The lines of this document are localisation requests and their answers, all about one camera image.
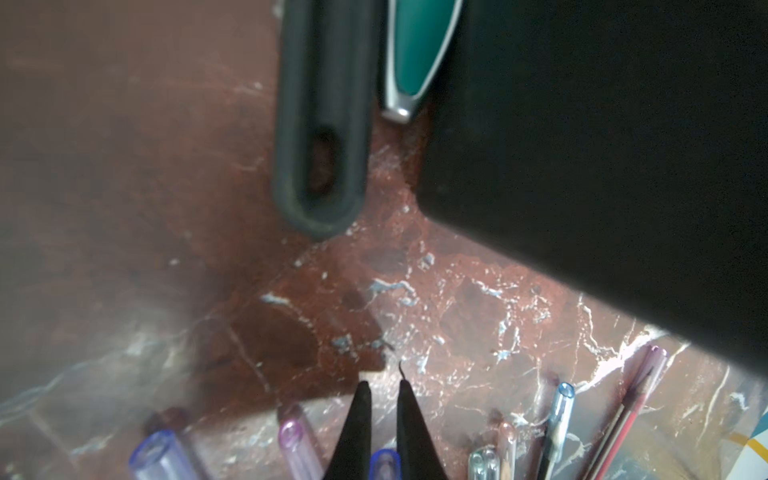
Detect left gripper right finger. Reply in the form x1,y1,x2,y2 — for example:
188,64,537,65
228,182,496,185
396,364,448,480

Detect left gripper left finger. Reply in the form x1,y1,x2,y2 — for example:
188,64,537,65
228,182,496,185
323,381,372,480

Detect blue cap under fingers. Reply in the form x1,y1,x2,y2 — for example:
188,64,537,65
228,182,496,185
368,449,402,480

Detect purple transparent pencil cap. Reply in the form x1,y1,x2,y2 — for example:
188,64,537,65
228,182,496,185
277,404,326,480

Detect clear pencil cap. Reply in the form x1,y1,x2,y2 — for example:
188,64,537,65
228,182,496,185
468,421,517,480

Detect light blue capped pen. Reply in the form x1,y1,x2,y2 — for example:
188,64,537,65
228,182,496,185
536,382,576,480

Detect blue transparent pencil cap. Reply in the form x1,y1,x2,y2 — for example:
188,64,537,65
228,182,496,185
128,430,200,480

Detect pink capped pen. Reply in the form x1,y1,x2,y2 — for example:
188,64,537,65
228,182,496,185
584,345,668,480

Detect yellow black toolbox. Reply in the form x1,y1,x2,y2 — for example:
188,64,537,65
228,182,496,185
417,1,767,374

